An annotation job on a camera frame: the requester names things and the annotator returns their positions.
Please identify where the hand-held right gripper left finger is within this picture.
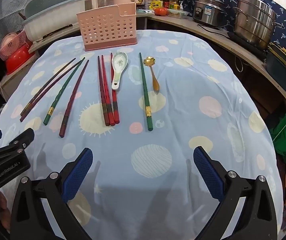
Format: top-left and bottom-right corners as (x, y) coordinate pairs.
(10, 147), (93, 240)

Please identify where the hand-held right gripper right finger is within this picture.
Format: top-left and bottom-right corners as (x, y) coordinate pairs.
(194, 147), (278, 240)

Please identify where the green chopstick with gold band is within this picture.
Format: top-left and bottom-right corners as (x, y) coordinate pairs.
(43, 57), (86, 126)
(139, 52), (154, 132)

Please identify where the dark red wavy chopstick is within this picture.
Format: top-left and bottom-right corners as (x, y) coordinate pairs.
(59, 59), (89, 138)

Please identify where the bright red banded chopstick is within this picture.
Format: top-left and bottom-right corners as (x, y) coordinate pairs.
(101, 55), (115, 127)
(110, 52), (120, 125)

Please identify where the gold flower-shaped spoon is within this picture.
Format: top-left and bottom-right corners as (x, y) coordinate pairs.
(143, 57), (161, 92)

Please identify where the white floral ceramic spoon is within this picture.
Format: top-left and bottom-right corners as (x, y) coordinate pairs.
(111, 51), (129, 91)

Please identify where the pink perforated utensil holder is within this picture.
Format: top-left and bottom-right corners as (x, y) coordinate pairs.
(76, 2), (138, 52)

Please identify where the person's left hand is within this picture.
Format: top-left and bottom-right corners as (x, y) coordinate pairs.
(0, 190), (11, 230)

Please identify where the small wooden cabinet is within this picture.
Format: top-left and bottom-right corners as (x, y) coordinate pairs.
(0, 55), (37, 101)

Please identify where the light blue patterned tablecloth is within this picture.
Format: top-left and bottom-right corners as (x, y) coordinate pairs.
(0, 29), (283, 240)

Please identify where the red plastic basin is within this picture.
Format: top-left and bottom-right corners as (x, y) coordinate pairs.
(5, 45), (31, 75)

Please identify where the pink plastic basket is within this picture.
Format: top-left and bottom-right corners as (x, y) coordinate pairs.
(0, 30), (28, 61)

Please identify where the pink round lid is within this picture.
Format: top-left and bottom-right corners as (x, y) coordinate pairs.
(1, 32), (17, 48)

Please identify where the grey patterned curtain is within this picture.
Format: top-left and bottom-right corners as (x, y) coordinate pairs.
(0, 0), (31, 75)

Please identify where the grey curved counter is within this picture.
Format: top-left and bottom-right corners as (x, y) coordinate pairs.
(148, 12), (286, 119)

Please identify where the white dish drainer teal lid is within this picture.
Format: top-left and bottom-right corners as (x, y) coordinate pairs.
(23, 0), (88, 42)

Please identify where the black induction cooker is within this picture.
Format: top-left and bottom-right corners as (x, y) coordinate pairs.
(227, 31), (268, 55)

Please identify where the white electric kettle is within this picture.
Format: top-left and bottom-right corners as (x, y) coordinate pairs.
(85, 0), (108, 11)

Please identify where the steel steamer pot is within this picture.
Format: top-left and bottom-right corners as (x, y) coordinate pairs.
(233, 0), (283, 50)

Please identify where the steel rice cooker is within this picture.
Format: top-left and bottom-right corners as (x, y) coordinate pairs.
(192, 0), (227, 28)

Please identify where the clear food container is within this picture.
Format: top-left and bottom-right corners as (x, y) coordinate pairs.
(167, 9), (190, 19)

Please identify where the gold white tin can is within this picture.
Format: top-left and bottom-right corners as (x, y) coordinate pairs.
(143, 0), (158, 10)

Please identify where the thin white cord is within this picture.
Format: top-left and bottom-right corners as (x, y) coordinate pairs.
(234, 55), (242, 73)

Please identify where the black power cord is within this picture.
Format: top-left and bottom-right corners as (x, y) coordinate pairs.
(198, 24), (233, 34)

